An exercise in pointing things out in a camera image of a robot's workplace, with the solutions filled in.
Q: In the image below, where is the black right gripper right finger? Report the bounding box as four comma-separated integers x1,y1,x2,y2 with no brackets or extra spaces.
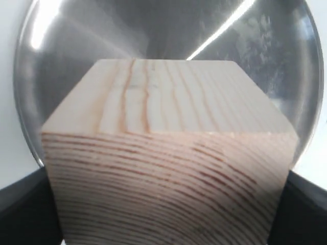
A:
267,171,326,245

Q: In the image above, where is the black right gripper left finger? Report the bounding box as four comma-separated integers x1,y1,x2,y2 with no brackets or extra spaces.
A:
1,167,63,245

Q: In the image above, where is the light wooden cube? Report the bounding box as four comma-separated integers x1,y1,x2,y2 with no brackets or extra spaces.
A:
41,59,298,244

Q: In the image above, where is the round stainless steel plate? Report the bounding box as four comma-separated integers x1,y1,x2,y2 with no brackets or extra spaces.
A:
13,1,324,166

